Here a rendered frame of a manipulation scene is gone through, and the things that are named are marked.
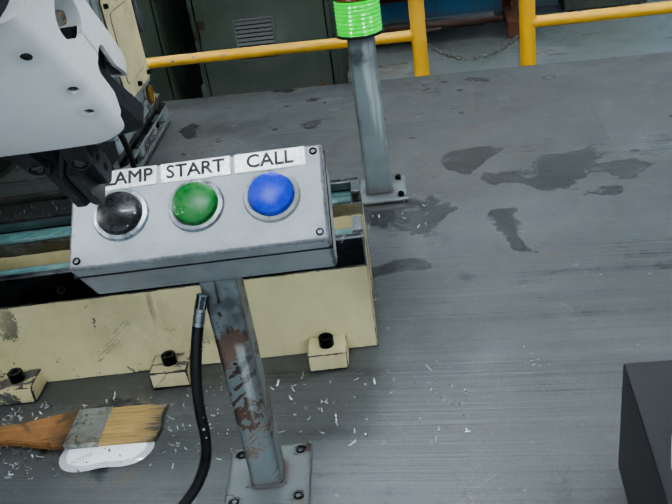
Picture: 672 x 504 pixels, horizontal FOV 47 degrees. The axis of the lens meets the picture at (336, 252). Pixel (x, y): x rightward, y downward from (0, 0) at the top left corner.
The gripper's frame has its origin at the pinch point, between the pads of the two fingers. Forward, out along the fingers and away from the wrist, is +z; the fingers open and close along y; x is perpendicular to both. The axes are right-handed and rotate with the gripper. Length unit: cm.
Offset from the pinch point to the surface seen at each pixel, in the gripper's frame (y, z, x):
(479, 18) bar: -92, 361, -283
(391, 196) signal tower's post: -19, 60, -25
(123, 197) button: -0.4, 5.8, -0.9
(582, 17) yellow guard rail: -98, 198, -153
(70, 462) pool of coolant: 13.5, 30.9, 11.8
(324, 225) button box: -13.3, 6.6, 2.5
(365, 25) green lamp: -18, 42, -40
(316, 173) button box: -13.0, 6.6, -1.2
